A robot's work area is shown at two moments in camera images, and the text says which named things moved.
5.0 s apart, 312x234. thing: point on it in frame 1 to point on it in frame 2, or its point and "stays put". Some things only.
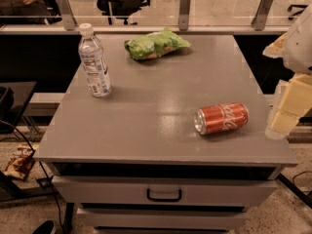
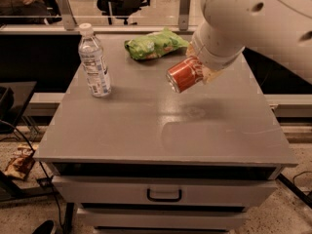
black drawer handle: (152, 199) stays put
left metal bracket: (63, 2) stays put
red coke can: (220, 118) to (184, 73)
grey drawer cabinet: (133, 159) stays put
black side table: (14, 98) stays put
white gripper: (301, 48) to (211, 59)
